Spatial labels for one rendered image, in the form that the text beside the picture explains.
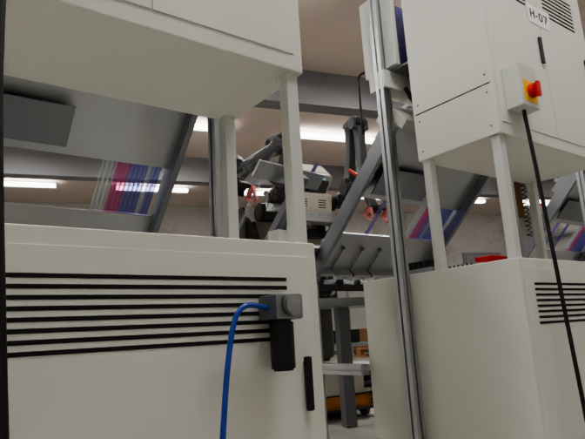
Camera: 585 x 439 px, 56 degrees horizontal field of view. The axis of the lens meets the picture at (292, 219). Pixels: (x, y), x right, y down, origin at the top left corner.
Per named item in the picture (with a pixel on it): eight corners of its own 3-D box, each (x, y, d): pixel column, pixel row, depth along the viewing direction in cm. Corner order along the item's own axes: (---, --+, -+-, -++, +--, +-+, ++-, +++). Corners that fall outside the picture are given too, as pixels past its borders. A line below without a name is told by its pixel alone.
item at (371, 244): (318, 270, 234) (314, 265, 236) (420, 273, 272) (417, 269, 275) (337, 234, 225) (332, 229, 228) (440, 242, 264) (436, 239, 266)
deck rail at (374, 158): (315, 276, 231) (309, 266, 235) (319, 276, 232) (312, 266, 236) (396, 126, 200) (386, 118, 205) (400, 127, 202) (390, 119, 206)
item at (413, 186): (359, 201, 216) (353, 194, 219) (463, 215, 255) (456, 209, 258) (399, 127, 202) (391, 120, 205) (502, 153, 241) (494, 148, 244)
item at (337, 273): (319, 276, 232) (311, 266, 237) (422, 279, 271) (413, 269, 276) (320, 273, 232) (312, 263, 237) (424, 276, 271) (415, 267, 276)
